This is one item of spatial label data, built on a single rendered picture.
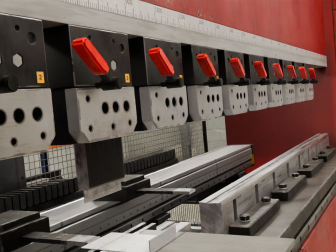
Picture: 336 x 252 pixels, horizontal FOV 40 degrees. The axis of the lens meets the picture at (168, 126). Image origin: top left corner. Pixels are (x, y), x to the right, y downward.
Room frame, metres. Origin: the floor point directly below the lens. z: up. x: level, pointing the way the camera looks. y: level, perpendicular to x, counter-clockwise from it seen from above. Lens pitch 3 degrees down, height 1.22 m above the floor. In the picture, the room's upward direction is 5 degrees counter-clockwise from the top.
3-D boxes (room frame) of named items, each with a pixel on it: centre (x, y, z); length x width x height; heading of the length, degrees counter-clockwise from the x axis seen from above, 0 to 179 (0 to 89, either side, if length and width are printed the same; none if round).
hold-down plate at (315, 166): (1.96, -0.59, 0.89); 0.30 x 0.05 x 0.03; 152
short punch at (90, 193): (0.74, 0.11, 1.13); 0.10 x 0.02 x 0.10; 152
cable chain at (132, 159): (1.61, 0.11, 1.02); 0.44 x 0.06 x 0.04; 152
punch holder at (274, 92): (1.60, -0.34, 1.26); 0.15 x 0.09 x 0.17; 152
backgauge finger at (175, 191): (1.17, 0.07, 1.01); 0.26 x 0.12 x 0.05; 62
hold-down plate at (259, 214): (1.25, -0.22, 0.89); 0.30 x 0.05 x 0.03; 152
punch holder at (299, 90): (1.96, -0.53, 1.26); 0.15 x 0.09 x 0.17; 152
